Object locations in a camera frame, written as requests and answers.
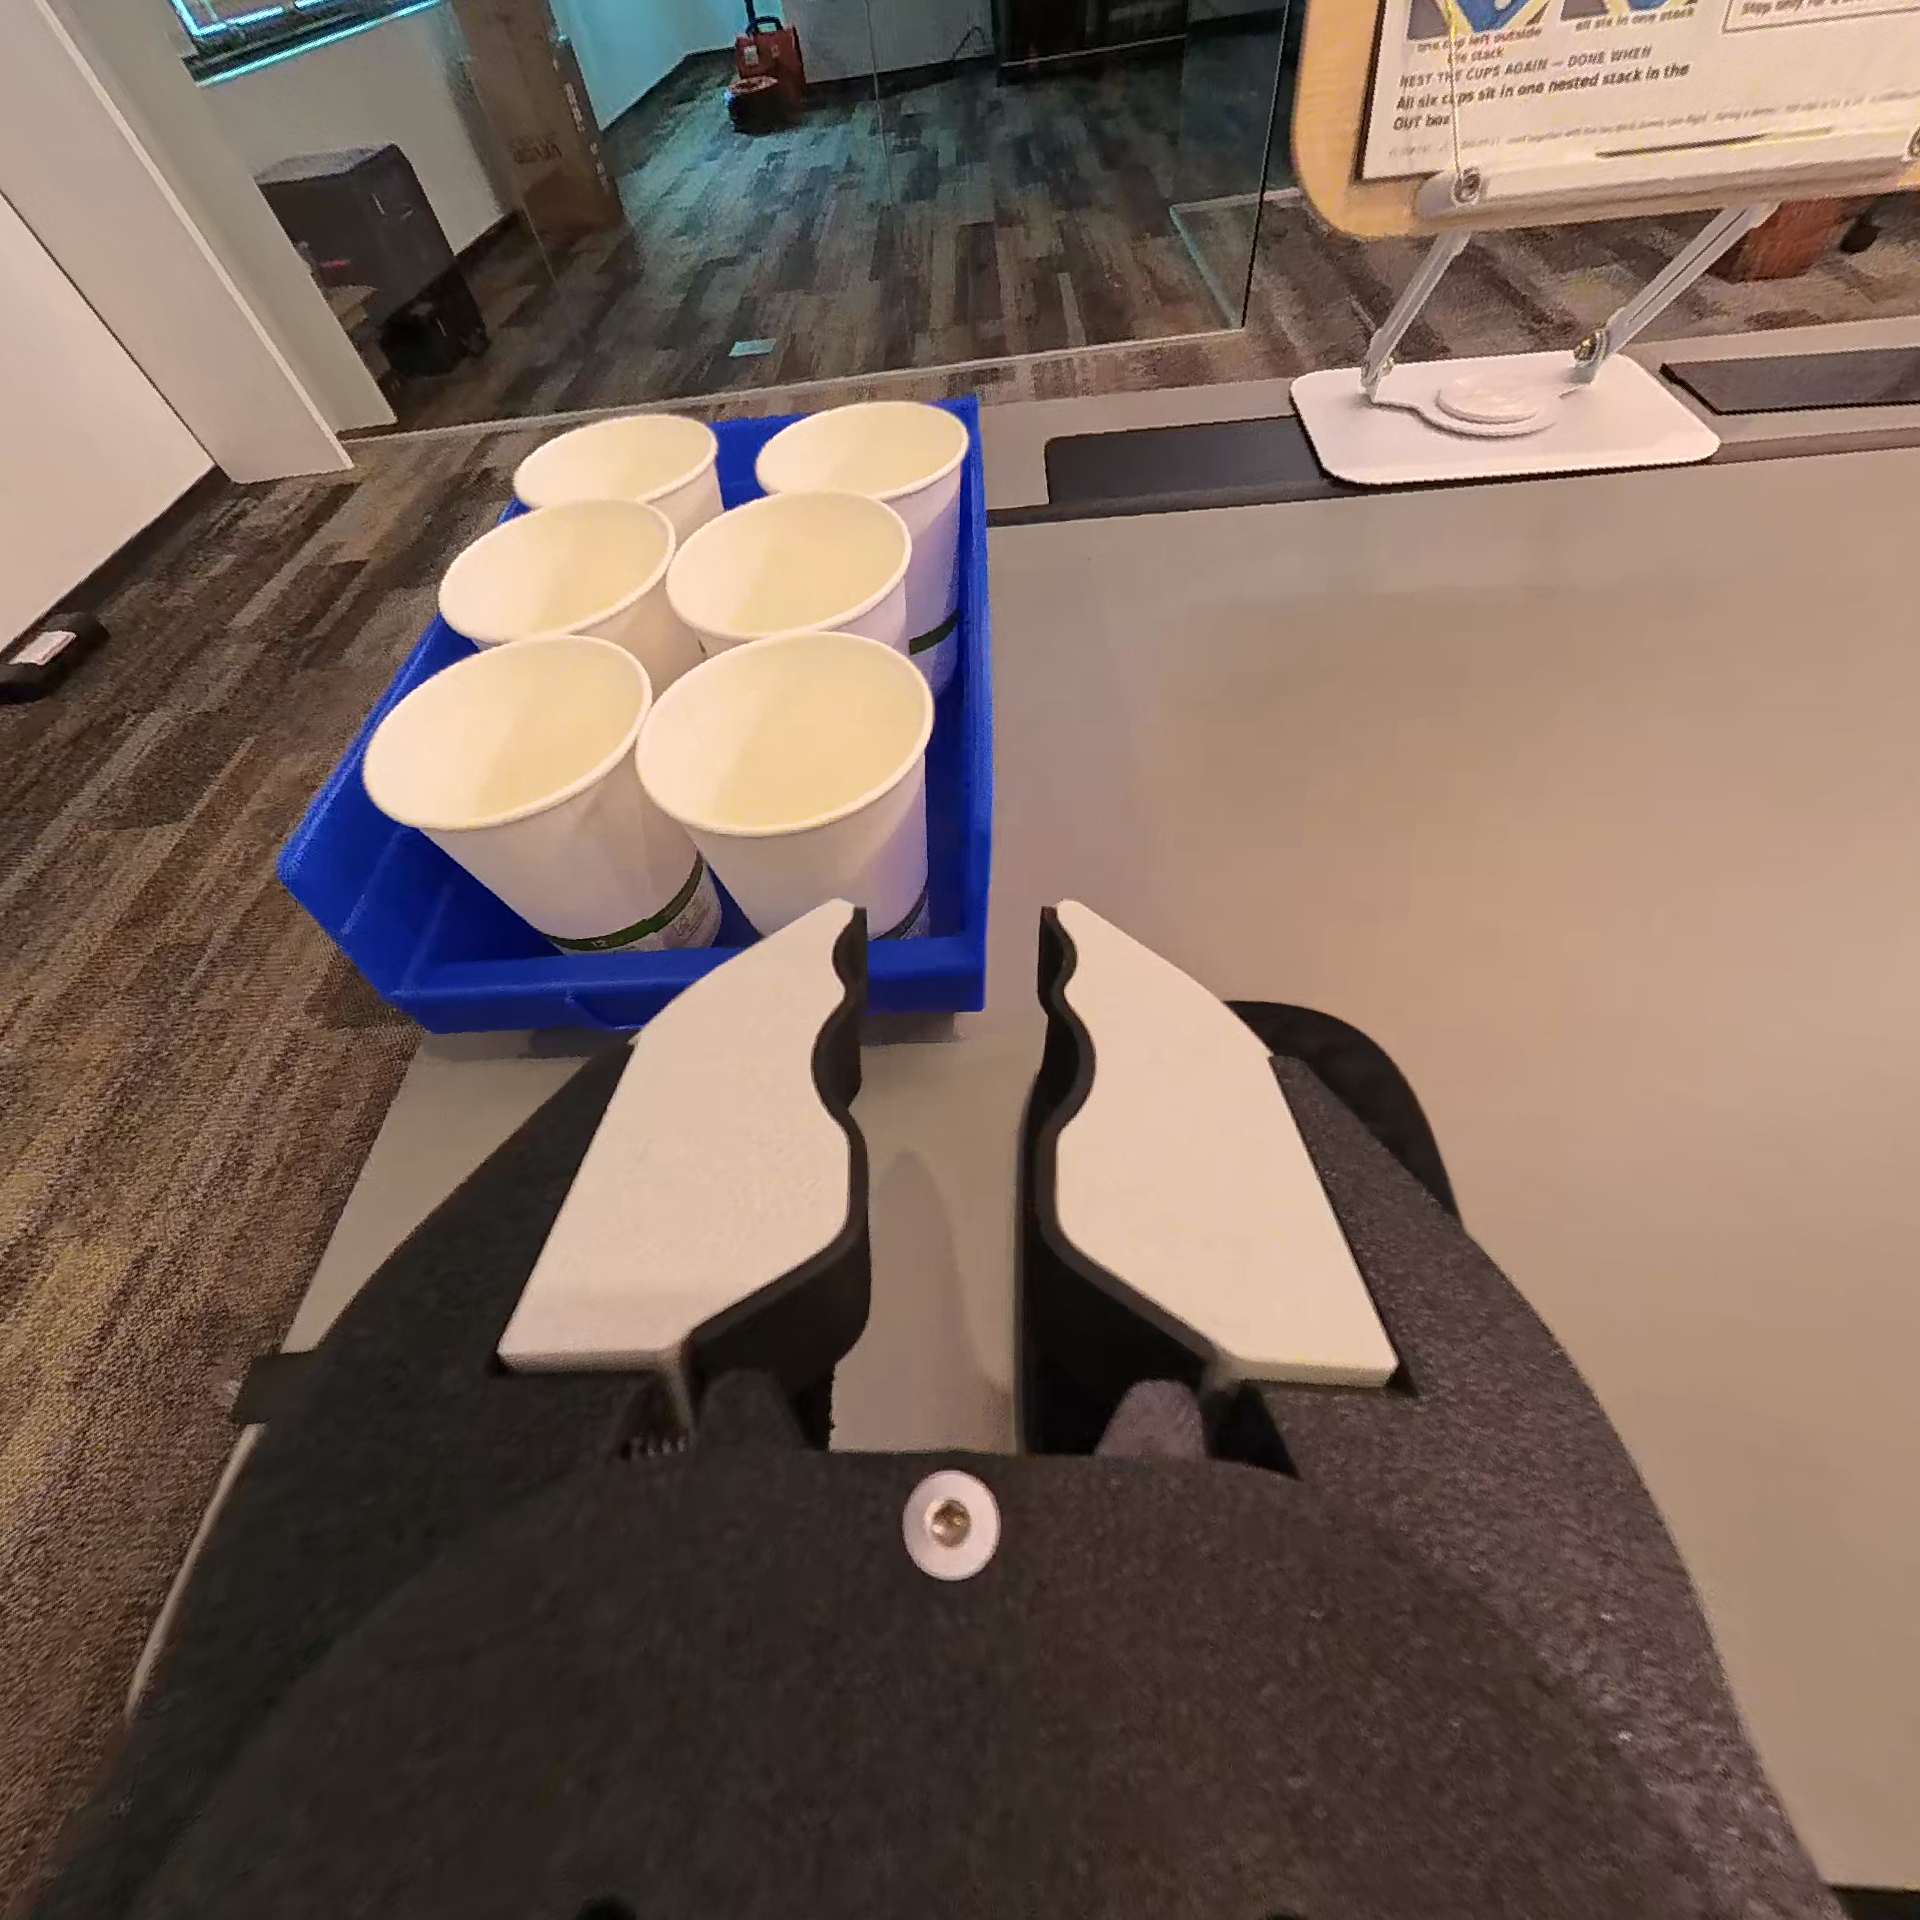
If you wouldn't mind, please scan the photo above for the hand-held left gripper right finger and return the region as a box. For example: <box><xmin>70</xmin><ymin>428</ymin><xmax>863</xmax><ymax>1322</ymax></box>
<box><xmin>1021</xmin><ymin>901</ymin><xmax>1403</xmax><ymax>1454</ymax></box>

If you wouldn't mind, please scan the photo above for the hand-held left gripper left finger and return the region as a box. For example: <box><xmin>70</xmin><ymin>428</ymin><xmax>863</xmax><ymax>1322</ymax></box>
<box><xmin>496</xmin><ymin>901</ymin><xmax>876</xmax><ymax>1454</ymax></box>

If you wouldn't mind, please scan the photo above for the narrow blue plastic bin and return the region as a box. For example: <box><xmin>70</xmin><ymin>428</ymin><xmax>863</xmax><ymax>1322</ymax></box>
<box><xmin>278</xmin><ymin>394</ymin><xmax>996</xmax><ymax>1041</ymax></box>

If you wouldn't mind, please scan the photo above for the group of paper cups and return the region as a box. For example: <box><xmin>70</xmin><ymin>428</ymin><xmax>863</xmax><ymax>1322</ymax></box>
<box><xmin>364</xmin><ymin>402</ymin><xmax>974</xmax><ymax>957</ymax></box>

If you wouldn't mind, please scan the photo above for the black quilted armrest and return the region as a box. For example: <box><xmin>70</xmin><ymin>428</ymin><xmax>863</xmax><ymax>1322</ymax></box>
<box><xmin>1227</xmin><ymin>1000</ymin><xmax>1461</xmax><ymax>1221</ymax></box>

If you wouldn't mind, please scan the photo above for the black rectangular table inlay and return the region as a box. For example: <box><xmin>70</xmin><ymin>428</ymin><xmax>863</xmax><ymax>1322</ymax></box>
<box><xmin>1658</xmin><ymin>349</ymin><xmax>1920</xmax><ymax>417</ymax></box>
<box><xmin>1045</xmin><ymin>415</ymin><xmax>1360</xmax><ymax>516</ymax></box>

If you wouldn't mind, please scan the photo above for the black floor device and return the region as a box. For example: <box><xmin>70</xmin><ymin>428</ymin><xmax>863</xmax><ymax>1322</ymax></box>
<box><xmin>0</xmin><ymin>612</ymin><xmax>111</xmax><ymax>707</ymax></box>

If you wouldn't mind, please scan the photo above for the dark box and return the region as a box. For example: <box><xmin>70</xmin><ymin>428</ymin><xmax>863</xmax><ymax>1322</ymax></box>
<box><xmin>256</xmin><ymin>143</ymin><xmax>492</xmax><ymax>381</ymax></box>

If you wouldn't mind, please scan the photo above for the wooden instruction clipboard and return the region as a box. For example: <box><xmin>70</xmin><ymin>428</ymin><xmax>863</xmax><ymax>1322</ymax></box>
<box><xmin>1294</xmin><ymin>0</ymin><xmax>1920</xmax><ymax>242</ymax></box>

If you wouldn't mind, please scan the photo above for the brown cardboard box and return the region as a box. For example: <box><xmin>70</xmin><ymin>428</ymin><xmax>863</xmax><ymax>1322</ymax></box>
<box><xmin>451</xmin><ymin>0</ymin><xmax>625</xmax><ymax>237</ymax></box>

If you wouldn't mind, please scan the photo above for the brown wooden post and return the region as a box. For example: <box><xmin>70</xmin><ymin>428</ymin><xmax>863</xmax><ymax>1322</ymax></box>
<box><xmin>1711</xmin><ymin>192</ymin><xmax>1896</xmax><ymax>287</ymax></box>

